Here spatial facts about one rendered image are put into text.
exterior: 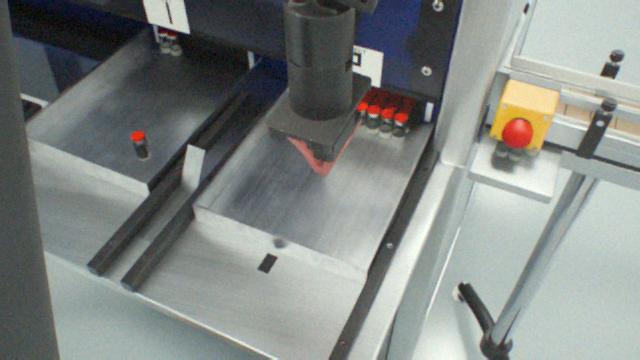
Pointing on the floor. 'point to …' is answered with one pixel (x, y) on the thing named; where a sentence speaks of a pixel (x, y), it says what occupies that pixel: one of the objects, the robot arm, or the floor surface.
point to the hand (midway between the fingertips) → (321, 166)
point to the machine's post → (454, 148)
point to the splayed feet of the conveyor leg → (464, 293)
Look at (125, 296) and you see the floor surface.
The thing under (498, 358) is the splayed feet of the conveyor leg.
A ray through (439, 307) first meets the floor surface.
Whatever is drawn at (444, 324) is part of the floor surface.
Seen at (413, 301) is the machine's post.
